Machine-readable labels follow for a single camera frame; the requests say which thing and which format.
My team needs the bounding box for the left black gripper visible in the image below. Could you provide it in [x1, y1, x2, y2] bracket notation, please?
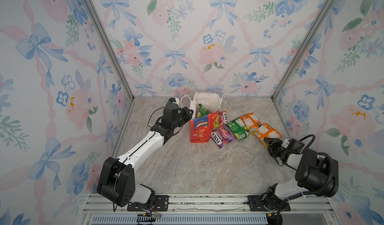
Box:
[171, 107, 194, 131]

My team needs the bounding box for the orange snack bag front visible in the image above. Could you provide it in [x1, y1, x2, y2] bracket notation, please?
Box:
[253, 123, 283, 148]

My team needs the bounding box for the orange snack bag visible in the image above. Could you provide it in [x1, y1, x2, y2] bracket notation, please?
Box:
[253, 123, 283, 148]
[241, 112, 262, 133]

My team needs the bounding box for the red pink paper bag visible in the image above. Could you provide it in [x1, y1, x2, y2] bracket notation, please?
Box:
[180, 92, 227, 144]

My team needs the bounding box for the green snack bag small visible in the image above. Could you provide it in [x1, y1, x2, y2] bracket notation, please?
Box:
[226, 118, 250, 141]

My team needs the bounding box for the green lime snack bag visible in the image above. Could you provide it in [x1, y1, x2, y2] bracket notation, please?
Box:
[196, 103, 210, 118]

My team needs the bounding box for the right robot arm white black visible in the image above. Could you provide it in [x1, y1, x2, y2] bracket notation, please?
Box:
[261, 135, 339, 211]

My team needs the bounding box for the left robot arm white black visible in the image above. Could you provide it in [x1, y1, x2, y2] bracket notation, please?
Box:
[97, 98, 194, 210]

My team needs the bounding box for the orange snack bag rear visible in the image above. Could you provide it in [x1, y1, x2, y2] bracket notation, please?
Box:
[241, 112, 262, 133]

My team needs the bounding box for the pink yellow Fox's candy bag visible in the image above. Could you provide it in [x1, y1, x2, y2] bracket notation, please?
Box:
[213, 111, 230, 129]

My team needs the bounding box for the purple Fox's candy bag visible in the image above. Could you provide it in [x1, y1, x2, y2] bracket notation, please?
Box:
[210, 125, 237, 149]

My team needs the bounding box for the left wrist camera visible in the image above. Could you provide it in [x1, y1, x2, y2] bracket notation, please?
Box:
[167, 97, 180, 105]

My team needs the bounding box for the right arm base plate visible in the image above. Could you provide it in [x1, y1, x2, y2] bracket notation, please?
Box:
[247, 194, 283, 212]

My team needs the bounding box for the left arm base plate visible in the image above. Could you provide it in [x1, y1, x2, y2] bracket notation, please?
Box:
[127, 195, 170, 212]

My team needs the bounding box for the aluminium mounting rail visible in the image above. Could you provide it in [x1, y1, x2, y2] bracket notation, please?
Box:
[78, 194, 341, 225]

